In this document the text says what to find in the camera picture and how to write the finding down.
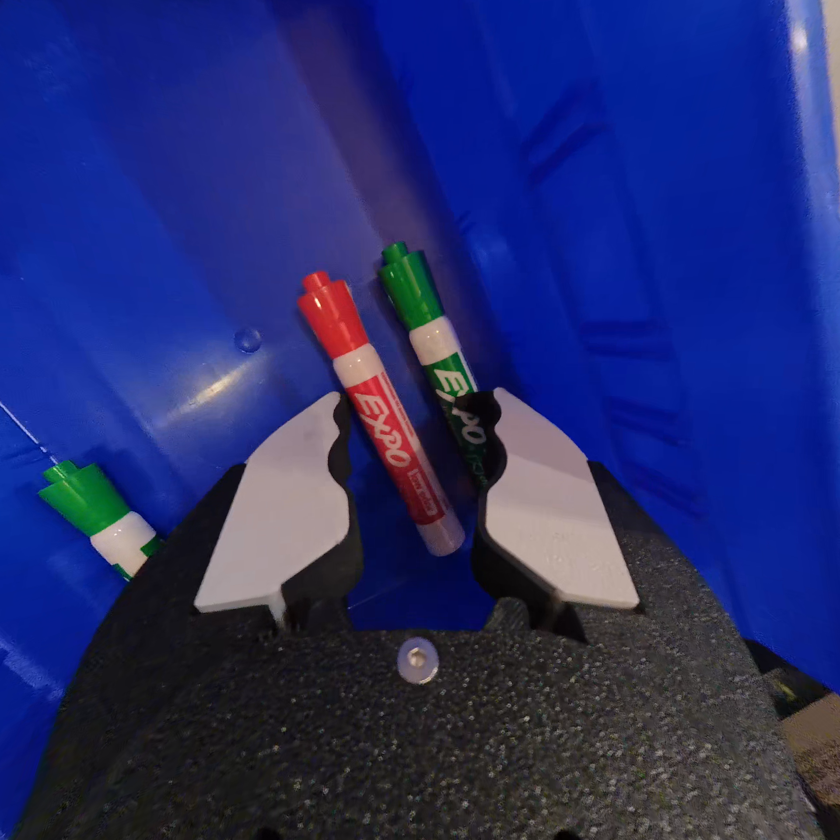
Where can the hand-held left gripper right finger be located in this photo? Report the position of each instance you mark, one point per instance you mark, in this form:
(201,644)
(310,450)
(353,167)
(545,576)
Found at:
(558,525)

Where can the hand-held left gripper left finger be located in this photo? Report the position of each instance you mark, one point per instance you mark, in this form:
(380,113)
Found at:
(269,525)

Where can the red dry erase marker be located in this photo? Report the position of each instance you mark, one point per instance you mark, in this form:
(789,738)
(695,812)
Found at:
(381,420)

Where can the blue plastic bin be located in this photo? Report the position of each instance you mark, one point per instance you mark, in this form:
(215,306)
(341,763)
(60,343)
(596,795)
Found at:
(158,197)

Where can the green dry erase marker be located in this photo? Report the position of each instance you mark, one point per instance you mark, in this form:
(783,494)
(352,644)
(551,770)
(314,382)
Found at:
(427,328)
(99,512)

